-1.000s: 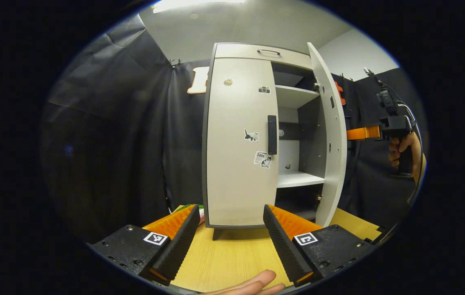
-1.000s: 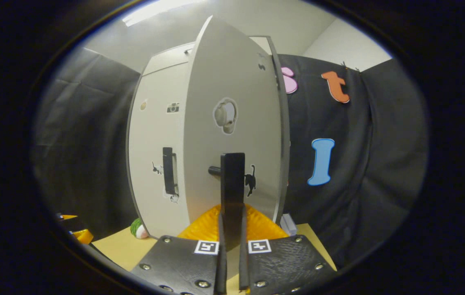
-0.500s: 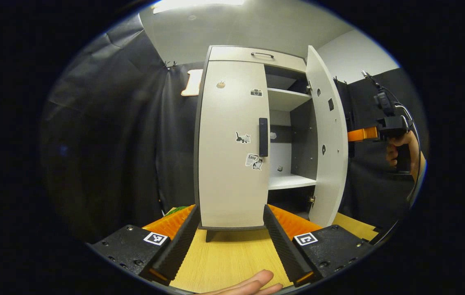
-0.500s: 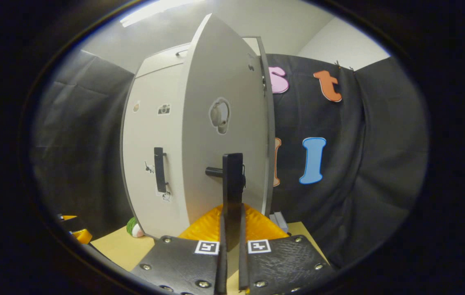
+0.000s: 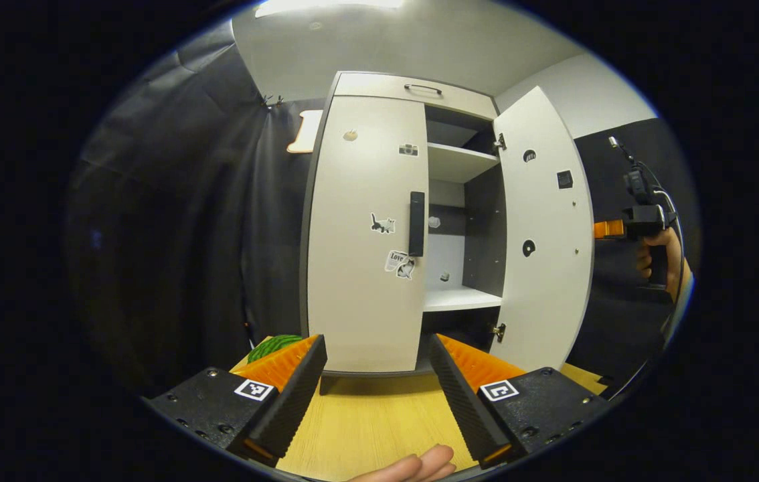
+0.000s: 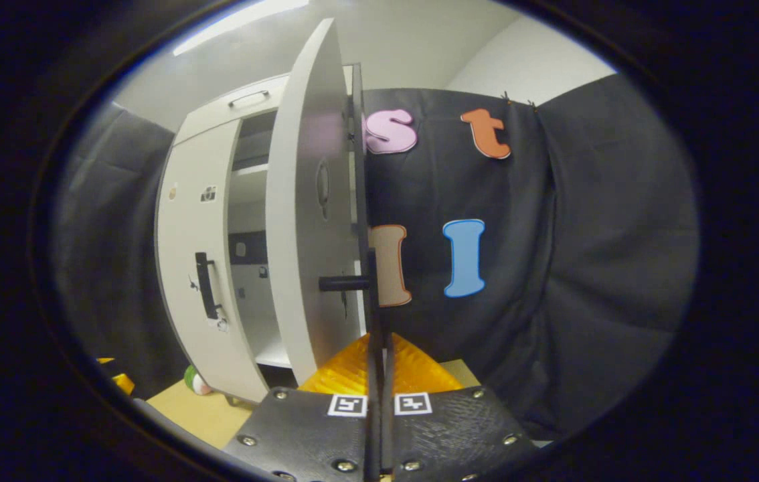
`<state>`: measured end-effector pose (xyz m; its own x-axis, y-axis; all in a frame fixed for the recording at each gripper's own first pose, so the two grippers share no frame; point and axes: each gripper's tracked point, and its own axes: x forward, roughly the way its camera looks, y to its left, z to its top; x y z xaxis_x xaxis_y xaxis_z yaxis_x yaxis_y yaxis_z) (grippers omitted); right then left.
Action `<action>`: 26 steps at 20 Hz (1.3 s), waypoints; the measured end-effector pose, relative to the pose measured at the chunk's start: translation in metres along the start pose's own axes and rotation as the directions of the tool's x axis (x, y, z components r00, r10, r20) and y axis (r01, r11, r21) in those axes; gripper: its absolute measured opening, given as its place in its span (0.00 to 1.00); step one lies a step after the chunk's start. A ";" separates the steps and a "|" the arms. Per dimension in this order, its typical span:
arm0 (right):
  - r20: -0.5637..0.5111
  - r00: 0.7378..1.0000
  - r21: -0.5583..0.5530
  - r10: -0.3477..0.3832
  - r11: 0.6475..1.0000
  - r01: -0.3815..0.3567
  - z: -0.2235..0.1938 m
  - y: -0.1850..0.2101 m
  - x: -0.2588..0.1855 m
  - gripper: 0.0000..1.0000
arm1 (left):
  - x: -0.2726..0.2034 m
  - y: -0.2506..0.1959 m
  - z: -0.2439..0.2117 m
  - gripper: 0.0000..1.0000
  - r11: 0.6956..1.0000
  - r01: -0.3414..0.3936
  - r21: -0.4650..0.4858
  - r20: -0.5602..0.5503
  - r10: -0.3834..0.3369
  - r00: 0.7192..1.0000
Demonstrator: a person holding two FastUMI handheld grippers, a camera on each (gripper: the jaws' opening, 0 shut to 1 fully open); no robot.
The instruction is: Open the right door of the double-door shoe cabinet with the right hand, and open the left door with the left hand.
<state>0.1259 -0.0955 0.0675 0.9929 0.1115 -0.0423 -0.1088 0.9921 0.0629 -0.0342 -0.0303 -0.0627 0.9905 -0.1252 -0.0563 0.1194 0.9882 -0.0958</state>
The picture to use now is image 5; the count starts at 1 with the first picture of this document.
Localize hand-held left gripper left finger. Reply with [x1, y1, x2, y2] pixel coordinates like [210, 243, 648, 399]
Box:
[145, 333, 329, 468]

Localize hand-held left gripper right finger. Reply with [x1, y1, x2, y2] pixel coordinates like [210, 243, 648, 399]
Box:
[428, 333, 611, 469]

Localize white door with round stickers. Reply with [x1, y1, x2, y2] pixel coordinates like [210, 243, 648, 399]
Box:
[490, 86, 596, 374]

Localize white double-door shoe cabinet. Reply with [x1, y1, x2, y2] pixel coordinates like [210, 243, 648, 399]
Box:
[299, 70, 509, 396]

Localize white door with camera sticker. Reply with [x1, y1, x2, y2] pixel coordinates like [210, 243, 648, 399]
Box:
[306, 95, 431, 374]

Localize black door handle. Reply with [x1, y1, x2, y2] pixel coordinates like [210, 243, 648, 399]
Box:
[409, 191, 426, 258]

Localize white cabinet shelf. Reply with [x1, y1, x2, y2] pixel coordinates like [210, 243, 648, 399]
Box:
[422, 286, 505, 313]
[427, 142, 501, 184]

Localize green striped watermelon toy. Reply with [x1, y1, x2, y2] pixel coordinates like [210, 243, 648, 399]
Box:
[247, 334, 304, 365]

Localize black backdrop cloth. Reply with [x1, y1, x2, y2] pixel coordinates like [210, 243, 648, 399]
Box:
[65, 27, 701, 402]

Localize ceiling light strip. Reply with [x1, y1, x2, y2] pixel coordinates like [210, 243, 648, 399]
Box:
[256, 0, 407, 18]

